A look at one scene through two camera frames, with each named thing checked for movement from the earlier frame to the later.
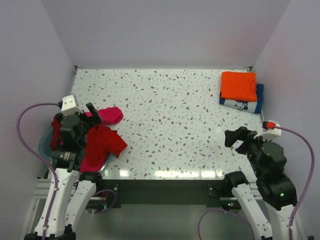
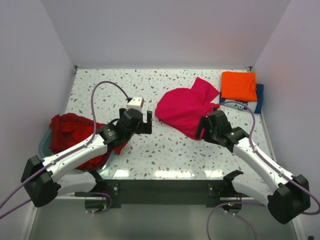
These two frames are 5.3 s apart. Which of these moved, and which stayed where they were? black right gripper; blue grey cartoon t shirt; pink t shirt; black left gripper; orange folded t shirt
Moved: black left gripper; black right gripper; pink t shirt
Stayed: blue grey cartoon t shirt; orange folded t shirt
